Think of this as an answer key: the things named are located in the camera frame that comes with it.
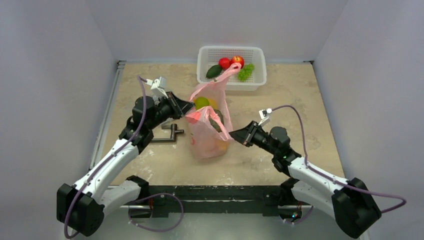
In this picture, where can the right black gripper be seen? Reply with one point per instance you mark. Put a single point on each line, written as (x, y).
(249, 134)

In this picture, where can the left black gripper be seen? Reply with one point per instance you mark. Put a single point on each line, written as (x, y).
(182, 108)

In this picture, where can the pink printed plastic bag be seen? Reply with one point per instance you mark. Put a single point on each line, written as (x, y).
(209, 124)

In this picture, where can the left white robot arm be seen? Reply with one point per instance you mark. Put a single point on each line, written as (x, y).
(83, 205)

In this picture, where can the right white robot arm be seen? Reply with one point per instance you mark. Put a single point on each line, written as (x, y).
(344, 200)

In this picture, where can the orange fake fruit in bag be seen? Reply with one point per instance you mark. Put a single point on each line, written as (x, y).
(222, 145)

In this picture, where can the dark green fake avocado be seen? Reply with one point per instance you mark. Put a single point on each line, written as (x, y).
(214, 71)

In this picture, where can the green fake grapes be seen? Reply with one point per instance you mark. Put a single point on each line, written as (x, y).
(245, 72)

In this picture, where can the small red fake fruit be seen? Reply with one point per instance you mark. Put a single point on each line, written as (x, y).
(224, 63)

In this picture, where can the red fake apple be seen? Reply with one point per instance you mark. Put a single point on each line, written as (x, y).
(238, 59)

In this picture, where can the black L-shaped metal tool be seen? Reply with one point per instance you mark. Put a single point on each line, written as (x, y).
(174, 132)

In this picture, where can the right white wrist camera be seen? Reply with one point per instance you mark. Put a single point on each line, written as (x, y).
(265, 115)

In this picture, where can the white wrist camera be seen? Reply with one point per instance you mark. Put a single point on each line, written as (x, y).
(157, 87)
(265, 115)

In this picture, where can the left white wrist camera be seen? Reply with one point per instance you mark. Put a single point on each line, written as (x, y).
(157, 87)

